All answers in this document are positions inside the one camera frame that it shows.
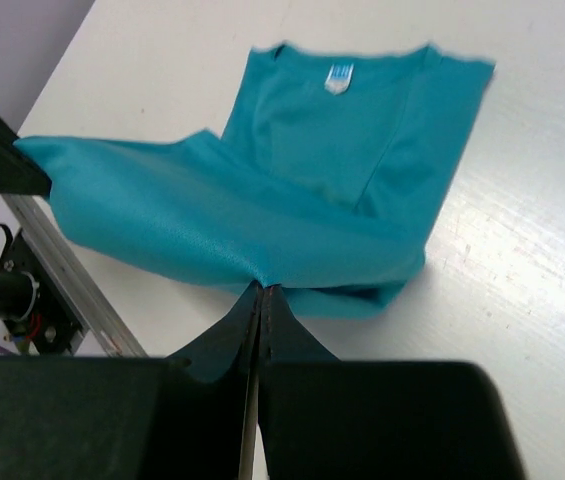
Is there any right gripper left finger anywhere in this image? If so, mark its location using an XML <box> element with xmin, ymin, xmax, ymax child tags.
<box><xmin>0</xmin><ymin>284</ymin><xmax>263</xmax><ymax>479</ymax></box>

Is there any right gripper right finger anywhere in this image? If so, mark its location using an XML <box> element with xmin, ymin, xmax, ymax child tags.
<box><xmin>258</xmin><ymin>287</ymin><xmax>525</xmax><ymax>479</ymax></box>

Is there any teal t-shirt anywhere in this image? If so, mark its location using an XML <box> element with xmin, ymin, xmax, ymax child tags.
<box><xmin>16</xmin><ymin>44</ymin><xmax>494</xmax><ymax>317</ymax></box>

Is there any aluminium table edge rail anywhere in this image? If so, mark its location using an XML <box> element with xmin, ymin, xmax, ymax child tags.
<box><xmin>2</xmin><ymin>194</ymin><xmax>147</xmax><ymax>357</ymax></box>

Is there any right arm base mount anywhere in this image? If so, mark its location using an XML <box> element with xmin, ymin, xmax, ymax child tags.
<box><xmin>0</xmin><ymin>223</ymin><xmax>83</xmax><ymax>355</ymax></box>

